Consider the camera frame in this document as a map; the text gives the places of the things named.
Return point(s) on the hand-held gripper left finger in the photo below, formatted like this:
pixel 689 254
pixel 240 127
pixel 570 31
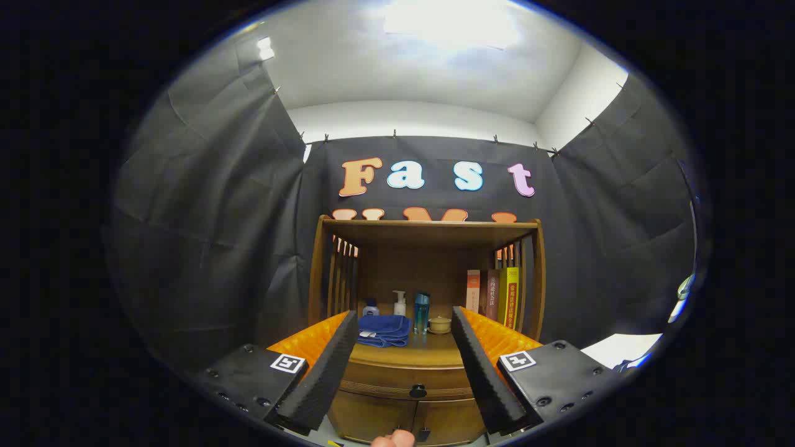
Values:
pixel 323 385

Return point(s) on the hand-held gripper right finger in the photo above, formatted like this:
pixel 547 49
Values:
pixel 484 385

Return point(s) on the wooden drawer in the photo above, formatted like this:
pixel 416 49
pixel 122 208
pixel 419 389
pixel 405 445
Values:
pixel 385 379

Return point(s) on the wooden countertop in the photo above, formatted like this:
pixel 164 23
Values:
pixel 422 355

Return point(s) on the wooden cabinet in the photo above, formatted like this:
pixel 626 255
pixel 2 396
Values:
pixel 428 236

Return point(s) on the beige lidded teacup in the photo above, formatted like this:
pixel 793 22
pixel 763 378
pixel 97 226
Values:
pixel 440 324

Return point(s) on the blue folded towel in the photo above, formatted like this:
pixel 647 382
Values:
pixel 385 329

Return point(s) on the small white blue-capped bottle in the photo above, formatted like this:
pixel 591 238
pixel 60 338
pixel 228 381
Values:
pixel 371 308

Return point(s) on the brown book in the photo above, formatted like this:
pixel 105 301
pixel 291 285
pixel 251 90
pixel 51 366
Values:
pixel 490 295

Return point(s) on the yellow book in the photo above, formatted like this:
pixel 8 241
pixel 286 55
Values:
pixel 510 298

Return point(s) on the beige orange-topped book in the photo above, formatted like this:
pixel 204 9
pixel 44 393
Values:
pixel 472 292

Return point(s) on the blue glass bottle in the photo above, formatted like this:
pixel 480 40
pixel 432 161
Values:
pixel 422 313

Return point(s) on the white pump bottle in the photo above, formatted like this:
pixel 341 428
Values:
pixel 399 307

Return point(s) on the white desk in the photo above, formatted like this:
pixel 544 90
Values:
pixel 621 347

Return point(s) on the black backdrop cloth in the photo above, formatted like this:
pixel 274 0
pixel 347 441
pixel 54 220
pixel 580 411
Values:
pixel 217 217

